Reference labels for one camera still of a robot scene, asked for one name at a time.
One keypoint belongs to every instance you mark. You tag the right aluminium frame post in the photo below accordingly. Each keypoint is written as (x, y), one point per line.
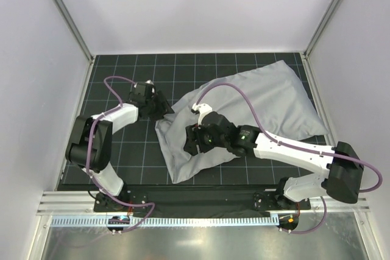
(325, 20)

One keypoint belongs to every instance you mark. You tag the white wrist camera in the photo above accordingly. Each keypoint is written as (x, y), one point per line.
(149, 82)
(201, 110)

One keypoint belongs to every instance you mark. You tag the black gridded cutting mat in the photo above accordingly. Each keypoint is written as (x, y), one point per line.
(136, 155)

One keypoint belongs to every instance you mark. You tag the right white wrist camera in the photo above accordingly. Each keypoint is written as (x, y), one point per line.
(201, 110)

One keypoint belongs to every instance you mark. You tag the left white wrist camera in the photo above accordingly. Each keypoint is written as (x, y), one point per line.
(149, 82)

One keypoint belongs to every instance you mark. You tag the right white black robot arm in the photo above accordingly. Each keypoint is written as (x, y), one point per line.
(334, 171)

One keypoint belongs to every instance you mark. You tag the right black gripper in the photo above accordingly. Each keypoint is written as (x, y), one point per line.
(192, 139)

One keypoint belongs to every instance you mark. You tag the left aluminium frame post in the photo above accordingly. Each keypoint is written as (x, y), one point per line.
(63, 10)

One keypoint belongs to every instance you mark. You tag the aluminium frame post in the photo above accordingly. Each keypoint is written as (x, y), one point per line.
(325, 20)
(63, 10)

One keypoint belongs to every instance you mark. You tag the grey fabric pillowcase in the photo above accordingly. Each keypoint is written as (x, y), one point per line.
(274, 93)

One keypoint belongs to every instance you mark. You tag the slotted grey cable duct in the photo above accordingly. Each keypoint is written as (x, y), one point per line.
(111, 221)

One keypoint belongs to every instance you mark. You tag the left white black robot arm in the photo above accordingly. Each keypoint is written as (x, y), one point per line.
(90, 143)

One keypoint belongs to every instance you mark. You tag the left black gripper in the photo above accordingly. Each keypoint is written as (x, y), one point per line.
(160, 106)

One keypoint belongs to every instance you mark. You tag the aluminium front rail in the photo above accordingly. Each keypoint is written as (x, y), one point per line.
(53, 203)

